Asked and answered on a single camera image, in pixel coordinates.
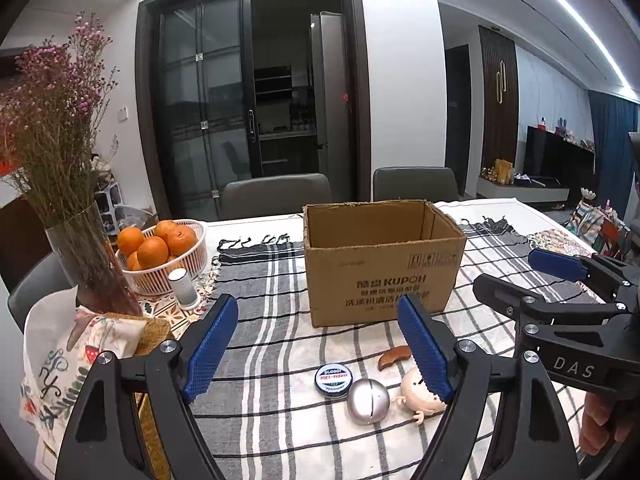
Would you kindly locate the brown cardboard box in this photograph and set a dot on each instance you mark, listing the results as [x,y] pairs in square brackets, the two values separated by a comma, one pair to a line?
[375,280]

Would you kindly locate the person's right hand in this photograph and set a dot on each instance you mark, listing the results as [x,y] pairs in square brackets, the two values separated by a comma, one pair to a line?
[602,422]

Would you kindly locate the floral print cloth bag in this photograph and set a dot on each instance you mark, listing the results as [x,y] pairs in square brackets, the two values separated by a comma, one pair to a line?
[60,360]

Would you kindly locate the white storage rack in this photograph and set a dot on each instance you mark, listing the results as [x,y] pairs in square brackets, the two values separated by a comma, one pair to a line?
[106,205]

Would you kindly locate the silver metal ball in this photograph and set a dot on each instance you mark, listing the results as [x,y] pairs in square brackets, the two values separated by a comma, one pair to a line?
[368,401]

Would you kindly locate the colourful patterned bag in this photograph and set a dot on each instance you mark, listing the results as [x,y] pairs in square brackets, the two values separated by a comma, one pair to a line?
[597,225]

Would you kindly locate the patterned table cover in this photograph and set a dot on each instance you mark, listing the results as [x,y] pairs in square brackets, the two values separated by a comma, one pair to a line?
[195,305]

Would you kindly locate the grey dining chair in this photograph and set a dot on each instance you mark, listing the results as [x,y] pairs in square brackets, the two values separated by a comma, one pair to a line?
[275,197]
[35,285]
[415,185]

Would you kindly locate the dried pink flower bunch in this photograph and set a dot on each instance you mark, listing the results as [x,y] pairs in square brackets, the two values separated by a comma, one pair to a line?
[55,125]

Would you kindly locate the white plastic basket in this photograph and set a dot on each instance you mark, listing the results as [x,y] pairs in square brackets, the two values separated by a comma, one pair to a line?
[167,280]

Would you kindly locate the brown wooden comb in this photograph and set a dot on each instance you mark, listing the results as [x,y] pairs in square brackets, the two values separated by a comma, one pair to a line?
[392,359]

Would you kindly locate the white toy figure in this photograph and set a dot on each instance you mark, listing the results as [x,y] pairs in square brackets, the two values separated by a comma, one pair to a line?
[415,391]

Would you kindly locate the dark sliding glass door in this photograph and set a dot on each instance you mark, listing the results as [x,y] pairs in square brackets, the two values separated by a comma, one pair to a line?
[210,110]

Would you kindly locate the silver refrigerator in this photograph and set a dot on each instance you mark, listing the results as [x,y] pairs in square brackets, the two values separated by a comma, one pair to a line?
[332,100]

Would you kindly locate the white wall switch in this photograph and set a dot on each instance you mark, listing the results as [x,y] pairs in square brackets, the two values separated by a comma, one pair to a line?
[123,115]

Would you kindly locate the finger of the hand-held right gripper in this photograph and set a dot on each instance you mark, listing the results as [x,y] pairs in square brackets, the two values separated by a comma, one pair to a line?
[505,292]
[555,263]

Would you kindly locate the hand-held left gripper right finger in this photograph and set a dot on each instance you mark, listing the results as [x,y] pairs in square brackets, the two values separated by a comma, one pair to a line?
[425,352]

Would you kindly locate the blue curtain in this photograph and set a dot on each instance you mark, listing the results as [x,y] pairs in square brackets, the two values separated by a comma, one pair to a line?
[612,150]

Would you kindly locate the yellow gift bags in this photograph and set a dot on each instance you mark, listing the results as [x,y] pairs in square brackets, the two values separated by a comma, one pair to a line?
[504,171]

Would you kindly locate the grey glass vase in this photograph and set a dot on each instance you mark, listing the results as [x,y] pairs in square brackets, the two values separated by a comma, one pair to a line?
[92,265]

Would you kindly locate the orange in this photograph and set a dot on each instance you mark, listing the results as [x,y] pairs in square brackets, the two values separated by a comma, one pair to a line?
[181,239]
[130,240]
[152,253]
[132,261]
[164,229]

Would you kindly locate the dark wooden panel door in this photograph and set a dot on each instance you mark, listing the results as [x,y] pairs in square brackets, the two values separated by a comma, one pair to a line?
[497,110]

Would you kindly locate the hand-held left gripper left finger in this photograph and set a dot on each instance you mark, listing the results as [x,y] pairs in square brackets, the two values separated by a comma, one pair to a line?
[210,355]

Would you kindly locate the grey plaid cloth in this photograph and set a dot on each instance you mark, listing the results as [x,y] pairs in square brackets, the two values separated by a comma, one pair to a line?
[280,310]

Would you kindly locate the round black tin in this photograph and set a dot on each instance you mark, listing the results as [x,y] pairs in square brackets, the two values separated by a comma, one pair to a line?
[331,382]

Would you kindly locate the black television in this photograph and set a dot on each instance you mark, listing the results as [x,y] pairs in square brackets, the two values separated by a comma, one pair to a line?
[555,155]

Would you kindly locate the white television cabinet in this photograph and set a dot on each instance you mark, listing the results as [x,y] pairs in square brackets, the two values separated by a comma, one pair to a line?
[520,191]

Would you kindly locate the small white cylinder speaker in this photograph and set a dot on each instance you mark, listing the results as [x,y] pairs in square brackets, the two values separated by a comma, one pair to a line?
[182,287]

